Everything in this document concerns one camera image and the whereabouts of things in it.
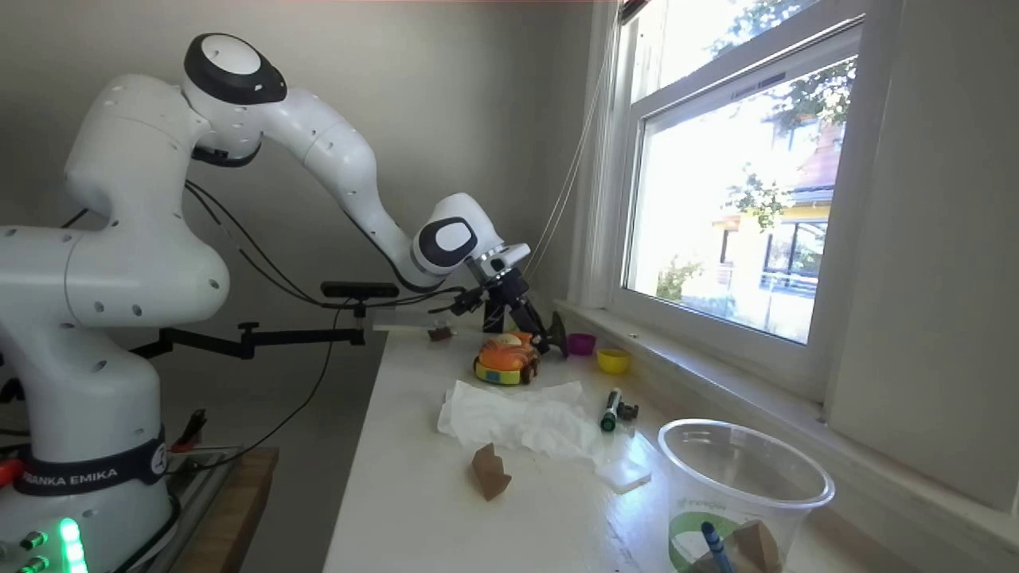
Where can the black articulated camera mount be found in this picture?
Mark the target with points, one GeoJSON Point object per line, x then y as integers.
{"type": "Point", "coordinates": [255, 338]}

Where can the large clear plastic cup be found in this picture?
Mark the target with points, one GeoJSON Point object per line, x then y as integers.
{"type": "Point", "coordinates": [742, 465]}

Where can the white window frame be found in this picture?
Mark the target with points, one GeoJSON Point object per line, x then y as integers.
{"type": "Point", "coordinates": [624, 160]}

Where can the black stereo camera bar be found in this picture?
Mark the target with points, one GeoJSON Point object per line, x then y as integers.
{"type": "Point", "coordinates": [362, 286]}

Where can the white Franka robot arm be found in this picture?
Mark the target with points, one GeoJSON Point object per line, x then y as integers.
{"type": "Point", "coordinates": [108, 274]}

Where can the green-rimmed round lid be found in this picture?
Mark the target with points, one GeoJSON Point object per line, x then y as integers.
{"type": "Point", "coordinates": [679, 537]}

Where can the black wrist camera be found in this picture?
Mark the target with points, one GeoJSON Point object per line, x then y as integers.
{"type": "Point", "coordinates": [468, 300]}

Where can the white paper card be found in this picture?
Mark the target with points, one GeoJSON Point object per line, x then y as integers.
{"type": "Point", "coordinates": [629, 472]}

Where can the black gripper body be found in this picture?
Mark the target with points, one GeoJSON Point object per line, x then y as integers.
{"type": "Point", "coordinates": [503, 286]}

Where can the brown cardboard scrap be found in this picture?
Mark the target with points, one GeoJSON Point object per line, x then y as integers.
{"type": "Point", "coordinates": [758, 541]}

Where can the blue marker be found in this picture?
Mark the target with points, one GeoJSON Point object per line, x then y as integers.
{"type": "Point", "coordinates": [715, 541]}

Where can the wooden board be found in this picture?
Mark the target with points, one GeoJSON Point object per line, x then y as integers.
{"type": "Point", "coordinates": [227, 509]}

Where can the white paper towel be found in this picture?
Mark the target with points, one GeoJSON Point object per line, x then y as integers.
{"type": "Point", "coordinates": [521, 418]}

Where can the small brown block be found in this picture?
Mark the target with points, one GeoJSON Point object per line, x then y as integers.
{"type": "Point", "coordinates": [441, 332]}

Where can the green marker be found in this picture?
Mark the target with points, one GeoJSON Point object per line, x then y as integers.
{"type": "Point", "coordinates": [609, 415]}

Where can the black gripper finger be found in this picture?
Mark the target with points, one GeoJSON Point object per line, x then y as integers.
{"type": "Point", "coordinates": [513, 324]}
{"type": "Point", "coordinates": [534, 309]}

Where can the yellow plastic cup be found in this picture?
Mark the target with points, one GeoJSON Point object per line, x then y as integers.
{"type": "Point", "coordinates": [613, 362]}

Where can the brown lumpy object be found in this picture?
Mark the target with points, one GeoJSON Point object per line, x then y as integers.
{"type": "Point", "coordinates": [488, 472]}

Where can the magenta plastic cup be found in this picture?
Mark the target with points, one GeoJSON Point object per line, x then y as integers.
{"type": "Point", "coordinates": [583, 345]}

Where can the orange toy car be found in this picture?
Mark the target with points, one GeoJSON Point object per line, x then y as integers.
{"type": "Point", "coordinates": [503, 362]}

